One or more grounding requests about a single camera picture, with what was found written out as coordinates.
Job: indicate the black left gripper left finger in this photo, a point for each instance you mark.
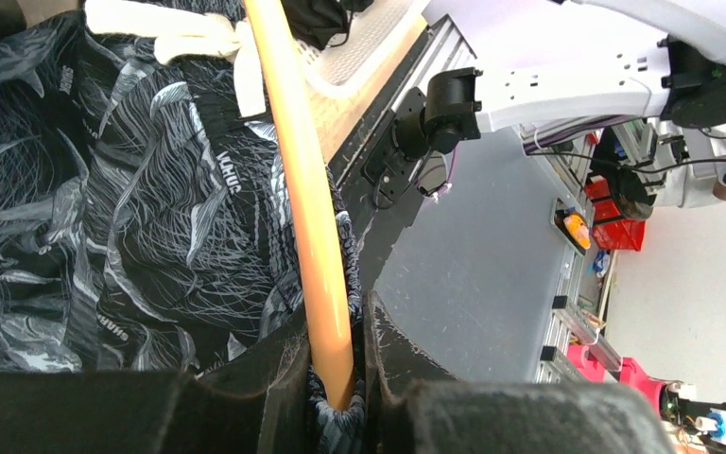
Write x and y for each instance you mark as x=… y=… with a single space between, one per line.
x=254 y=404

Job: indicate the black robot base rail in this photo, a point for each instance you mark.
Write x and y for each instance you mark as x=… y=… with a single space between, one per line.
x=378 y=166

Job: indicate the white plastic basket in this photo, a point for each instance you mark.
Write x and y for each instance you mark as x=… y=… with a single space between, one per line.
x=342 y=68

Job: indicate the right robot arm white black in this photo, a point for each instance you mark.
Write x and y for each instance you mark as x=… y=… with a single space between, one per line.
x=681 y=78

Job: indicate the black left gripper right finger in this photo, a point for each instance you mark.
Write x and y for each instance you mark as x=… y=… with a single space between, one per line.
x=414 y=405

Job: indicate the orange plastic hanger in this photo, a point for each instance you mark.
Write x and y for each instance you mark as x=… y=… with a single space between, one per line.
x=322 y=273

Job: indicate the dark leaf-print shorts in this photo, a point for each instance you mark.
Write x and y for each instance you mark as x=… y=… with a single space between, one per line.
x=145 y=221

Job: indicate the black shorts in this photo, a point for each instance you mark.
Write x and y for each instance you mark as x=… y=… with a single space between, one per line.
x=317 y=22

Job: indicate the red plastic bin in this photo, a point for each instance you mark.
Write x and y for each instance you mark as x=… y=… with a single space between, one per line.
x=611 y=230

